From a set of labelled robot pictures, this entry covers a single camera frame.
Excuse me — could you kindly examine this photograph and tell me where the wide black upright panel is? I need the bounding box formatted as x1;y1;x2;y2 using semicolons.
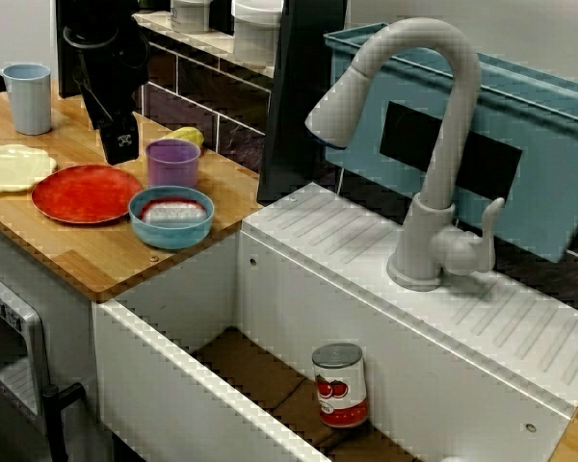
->
257;0;348;204

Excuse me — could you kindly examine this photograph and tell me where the plain white canister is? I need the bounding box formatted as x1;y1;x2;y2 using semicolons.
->
230;0;285;66

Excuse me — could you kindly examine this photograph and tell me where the light blue plastic cup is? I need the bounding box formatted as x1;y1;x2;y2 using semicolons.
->
2;63;53;136

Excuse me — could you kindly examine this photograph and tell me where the black vertical post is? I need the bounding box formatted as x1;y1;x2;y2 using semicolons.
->
209;0;235;36
55;0;86;100

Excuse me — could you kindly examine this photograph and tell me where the white toy sink unit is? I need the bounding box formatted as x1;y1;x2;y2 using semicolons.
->
92;181;578;462

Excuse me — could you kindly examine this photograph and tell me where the black cabinet handle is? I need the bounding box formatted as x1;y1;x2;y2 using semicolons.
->
40;382;86;462

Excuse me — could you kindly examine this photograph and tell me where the white canister with print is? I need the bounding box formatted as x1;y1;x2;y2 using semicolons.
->
169;0;214;35

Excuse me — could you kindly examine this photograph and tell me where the tomato soup can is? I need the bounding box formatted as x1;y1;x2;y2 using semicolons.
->
310;342;370;429

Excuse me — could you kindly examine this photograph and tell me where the purple plastic mug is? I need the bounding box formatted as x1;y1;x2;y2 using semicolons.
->
144;139;202;190

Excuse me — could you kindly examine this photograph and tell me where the blue plastic bowl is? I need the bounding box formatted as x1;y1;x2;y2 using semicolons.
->
127;186;216;250

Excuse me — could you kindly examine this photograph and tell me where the cream scalloped plate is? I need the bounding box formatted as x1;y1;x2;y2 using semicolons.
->
0;142;58;195

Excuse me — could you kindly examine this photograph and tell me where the grey toy faucet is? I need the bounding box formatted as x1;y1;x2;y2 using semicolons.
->
303;16;507;293

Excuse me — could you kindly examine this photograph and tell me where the red and white toy sushi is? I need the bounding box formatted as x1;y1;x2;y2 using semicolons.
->
139;195;208;225

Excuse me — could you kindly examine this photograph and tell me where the black rectangular label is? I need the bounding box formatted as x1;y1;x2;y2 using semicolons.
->
379;100;524;199

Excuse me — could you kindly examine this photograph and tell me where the teal plastic bin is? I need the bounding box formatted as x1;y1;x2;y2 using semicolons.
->
323;22;578;264

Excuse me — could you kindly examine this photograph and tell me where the yellow toy corn cob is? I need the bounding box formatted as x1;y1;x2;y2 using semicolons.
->
166;126;206;148

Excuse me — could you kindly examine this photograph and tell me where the grey appliance door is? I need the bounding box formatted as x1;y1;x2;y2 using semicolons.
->
0;267;47;424

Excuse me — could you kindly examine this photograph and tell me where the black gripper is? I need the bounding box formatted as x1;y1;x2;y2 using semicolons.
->
62;23;150;165

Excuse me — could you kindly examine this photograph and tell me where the red round plate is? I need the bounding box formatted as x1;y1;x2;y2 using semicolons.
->
31;165;145;226

